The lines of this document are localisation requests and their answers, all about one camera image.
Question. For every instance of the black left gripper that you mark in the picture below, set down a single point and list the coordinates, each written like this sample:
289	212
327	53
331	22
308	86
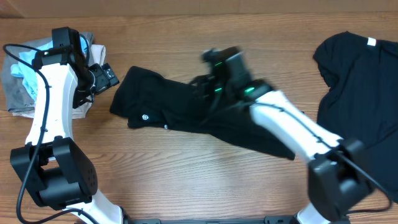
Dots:
106	78

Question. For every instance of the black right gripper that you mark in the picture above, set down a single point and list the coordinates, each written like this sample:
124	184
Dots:
204	84

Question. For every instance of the black t-shirt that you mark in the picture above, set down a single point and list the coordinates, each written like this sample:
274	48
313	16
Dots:
147	99

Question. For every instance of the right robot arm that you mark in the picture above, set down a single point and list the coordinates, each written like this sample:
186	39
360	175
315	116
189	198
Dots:
336	180

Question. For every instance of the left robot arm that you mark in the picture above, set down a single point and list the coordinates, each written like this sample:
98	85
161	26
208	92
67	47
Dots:
53	169

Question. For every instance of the beige folded shirt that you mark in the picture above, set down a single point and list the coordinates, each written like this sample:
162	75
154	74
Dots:
97	55

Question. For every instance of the light blue printed t-shirt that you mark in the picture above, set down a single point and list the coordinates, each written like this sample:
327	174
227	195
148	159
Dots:
29	79

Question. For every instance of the grey folded shirt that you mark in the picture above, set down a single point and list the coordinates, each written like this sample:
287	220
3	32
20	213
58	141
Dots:
17	97

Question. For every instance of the dark navy t-shirt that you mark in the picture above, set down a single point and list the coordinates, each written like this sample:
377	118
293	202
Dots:
361	103

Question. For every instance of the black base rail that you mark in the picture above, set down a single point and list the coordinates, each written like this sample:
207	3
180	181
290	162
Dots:
211	221

